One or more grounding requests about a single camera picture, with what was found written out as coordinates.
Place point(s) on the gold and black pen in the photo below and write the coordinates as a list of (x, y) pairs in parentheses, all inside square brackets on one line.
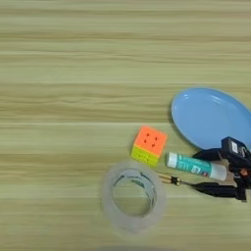
[(171, 179)]

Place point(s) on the green and white glue stick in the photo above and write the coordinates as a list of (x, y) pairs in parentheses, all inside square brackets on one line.
[(192, 165)]

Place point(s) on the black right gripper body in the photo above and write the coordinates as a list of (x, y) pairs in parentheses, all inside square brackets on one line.
[(243, 178)]

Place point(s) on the orange and green puzzle cube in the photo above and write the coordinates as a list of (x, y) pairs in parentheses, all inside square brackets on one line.
[(149, 143)]

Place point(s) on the clear tape roll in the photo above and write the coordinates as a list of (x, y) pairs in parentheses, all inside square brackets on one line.
[(109, 202)]

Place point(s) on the blue round plate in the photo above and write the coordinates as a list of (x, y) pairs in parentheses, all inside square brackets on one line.
[(209, 117)]

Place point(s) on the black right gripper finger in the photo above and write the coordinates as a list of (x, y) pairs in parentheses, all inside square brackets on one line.
[(215, 190), (209, 154)]

